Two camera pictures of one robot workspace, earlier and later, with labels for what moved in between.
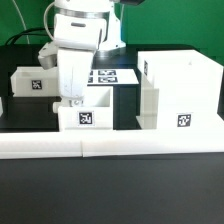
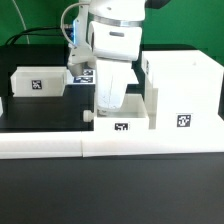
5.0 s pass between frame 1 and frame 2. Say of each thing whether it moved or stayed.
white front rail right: stayed
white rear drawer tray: stayed
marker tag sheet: stayed
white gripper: moved
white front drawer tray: moved
